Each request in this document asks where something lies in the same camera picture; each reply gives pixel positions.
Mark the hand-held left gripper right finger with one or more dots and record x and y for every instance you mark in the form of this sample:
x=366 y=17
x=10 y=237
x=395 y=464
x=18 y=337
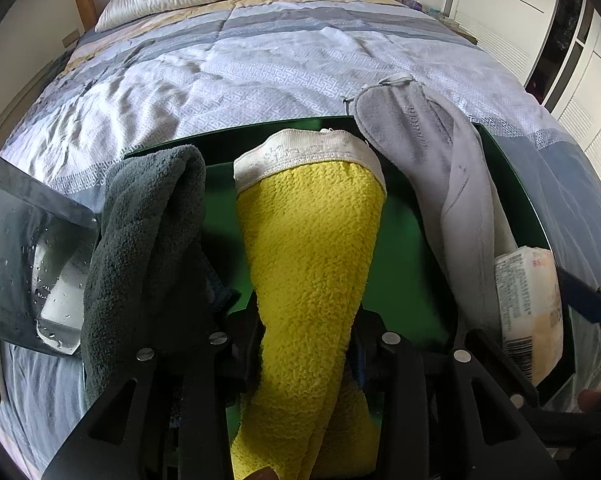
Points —
x=395 y=360

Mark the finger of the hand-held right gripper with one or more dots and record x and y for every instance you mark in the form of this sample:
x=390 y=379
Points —
x=583 y=296

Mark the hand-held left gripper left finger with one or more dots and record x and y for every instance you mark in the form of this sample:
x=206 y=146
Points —
x=230 y=355

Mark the tissue packet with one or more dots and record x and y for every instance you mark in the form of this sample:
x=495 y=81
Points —
x=525 y=310

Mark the green tray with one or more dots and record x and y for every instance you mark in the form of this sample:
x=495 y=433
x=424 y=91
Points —
x=405 y=285

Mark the yellow towel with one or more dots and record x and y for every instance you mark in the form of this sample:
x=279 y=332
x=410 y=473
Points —
x=305 y=260

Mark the dark grey towel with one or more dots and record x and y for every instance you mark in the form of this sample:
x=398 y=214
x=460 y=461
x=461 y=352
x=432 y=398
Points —
x=145 y=235

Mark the light grey fleece cloth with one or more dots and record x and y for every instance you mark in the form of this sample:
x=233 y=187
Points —
x=430 y=160

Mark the person's right hand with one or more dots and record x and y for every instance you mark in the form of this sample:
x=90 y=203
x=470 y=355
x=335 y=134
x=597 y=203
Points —
x=594 y=401

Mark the person's left hand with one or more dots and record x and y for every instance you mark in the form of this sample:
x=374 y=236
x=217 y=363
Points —
x=262 y=474

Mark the dark glass pitcher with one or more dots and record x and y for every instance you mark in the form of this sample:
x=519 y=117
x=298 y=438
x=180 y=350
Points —
x=10 y=240

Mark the white wardrobe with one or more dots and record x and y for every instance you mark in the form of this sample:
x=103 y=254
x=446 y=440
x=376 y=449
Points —
x=505 y=20

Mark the wooden nightstand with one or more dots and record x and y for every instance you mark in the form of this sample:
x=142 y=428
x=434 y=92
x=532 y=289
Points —
x=460 y=30

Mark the wooden bed with striped duvet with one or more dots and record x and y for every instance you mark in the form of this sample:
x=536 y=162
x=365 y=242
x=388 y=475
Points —
x=280 y=60

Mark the wall socket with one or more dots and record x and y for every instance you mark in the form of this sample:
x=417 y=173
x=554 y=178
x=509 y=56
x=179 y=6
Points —
x=71 y=38

